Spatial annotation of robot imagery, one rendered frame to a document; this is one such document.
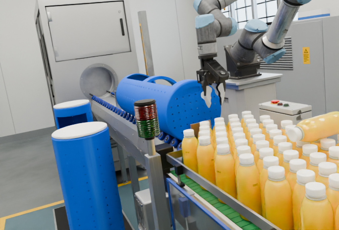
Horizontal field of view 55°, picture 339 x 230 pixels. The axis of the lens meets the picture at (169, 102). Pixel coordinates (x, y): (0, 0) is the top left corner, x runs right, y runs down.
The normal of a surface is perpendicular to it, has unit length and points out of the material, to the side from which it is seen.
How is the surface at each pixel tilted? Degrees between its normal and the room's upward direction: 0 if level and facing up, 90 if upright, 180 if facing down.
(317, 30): 90
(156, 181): 90
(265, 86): 90
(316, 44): 90
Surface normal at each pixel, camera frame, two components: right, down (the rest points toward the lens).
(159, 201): 0.39, 0.12
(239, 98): -0.37, 0.22
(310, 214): -0.67, 0.01
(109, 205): 0.76, 0.02
